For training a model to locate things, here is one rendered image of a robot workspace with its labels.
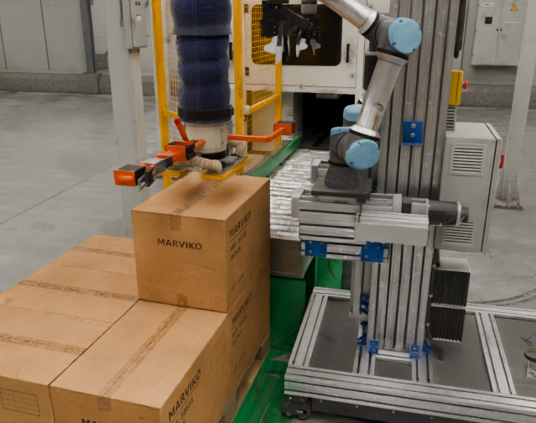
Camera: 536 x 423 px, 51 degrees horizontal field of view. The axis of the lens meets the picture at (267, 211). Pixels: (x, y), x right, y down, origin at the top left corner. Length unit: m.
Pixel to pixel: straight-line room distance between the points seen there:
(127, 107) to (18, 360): 2.06
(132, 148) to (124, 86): 0.40
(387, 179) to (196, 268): 0.86
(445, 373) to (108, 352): 1.42
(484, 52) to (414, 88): 9.03
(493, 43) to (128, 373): 10.05
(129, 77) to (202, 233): 1.79
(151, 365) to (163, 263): 0.47
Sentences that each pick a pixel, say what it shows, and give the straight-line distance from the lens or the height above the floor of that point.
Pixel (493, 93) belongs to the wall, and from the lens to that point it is 11.52.
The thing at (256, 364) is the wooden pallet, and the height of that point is 0.02.
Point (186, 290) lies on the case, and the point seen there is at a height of 0.62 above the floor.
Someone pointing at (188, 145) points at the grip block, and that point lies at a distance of 2.18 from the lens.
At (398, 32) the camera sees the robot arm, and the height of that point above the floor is 1.62.
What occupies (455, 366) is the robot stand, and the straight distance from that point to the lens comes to 2.69.
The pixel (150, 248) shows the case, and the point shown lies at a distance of 2.30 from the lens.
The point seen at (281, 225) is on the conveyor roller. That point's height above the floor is 0.55.
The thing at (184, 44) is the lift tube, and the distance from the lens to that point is 2.26.
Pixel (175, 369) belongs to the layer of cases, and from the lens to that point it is 1.99.
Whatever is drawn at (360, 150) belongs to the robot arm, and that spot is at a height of 1.22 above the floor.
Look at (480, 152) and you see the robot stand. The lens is 2.30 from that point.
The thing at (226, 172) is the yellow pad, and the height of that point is 1.07.
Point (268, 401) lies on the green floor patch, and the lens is 2.71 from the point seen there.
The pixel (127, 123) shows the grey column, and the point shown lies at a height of 1.00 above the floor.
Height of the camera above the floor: 1.68
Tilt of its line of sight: 19 degrees down
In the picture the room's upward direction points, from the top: straight up
